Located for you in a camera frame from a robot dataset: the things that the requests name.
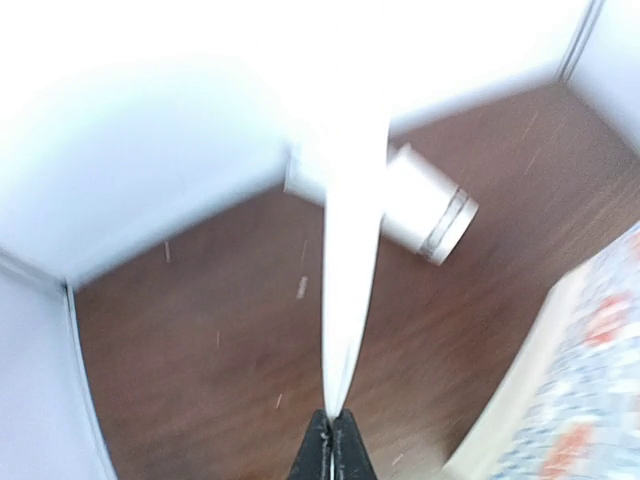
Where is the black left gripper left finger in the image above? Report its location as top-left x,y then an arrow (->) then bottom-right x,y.
287,410 -> 333,480

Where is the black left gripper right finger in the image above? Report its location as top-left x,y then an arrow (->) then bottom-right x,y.
332,409 -> 378,480

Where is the blue checkered paper bag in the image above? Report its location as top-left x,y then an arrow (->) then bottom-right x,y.
441,226 -> 639,479

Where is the single white straw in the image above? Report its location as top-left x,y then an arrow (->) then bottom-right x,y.
321,105 -> 389,420

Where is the white cup holding straws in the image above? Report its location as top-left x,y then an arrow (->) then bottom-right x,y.
284,141 -> 479,265

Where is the left aluminium frame post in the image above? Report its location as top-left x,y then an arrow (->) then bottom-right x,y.
61,281 -> 118,480

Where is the aluminium frame post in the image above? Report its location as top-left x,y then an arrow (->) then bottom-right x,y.
61,281 -> 118,480
556,0 -> 606,84

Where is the right aluminium frame post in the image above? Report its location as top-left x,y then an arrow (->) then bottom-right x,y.
556,0 -> 606,84

